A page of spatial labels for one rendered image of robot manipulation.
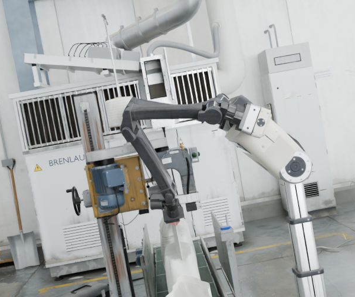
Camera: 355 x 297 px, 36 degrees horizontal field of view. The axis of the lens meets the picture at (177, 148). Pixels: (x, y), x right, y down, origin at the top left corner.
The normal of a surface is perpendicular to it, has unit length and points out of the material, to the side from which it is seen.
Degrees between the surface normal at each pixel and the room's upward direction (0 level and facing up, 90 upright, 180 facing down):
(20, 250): 76
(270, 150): 115
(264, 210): 90
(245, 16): 90
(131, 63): 90
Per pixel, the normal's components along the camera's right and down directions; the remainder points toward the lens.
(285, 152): 0.46, 0.39
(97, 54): -0.10, 0.04
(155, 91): -0.10, -0.68
